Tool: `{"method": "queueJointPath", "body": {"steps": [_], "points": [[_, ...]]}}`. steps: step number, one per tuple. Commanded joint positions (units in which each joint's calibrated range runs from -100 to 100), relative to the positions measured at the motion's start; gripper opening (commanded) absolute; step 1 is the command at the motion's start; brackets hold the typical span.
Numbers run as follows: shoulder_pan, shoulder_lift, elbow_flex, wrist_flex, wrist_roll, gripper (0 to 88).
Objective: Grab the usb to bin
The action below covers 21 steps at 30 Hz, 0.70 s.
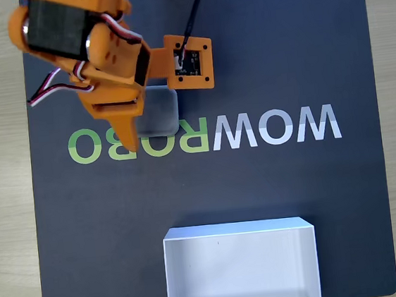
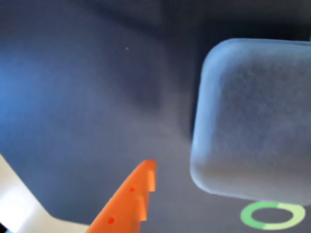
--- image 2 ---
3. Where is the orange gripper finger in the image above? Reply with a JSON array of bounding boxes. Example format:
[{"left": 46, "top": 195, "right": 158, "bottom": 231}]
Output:
[{"left": 85, "top": 159, "right": 157, "bottom": 233}]

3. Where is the dark mat with WOWROBO print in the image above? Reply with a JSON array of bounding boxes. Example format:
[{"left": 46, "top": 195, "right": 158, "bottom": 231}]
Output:
[{"left": 0, "top": 0, "right": 311, "bottom": 233}]

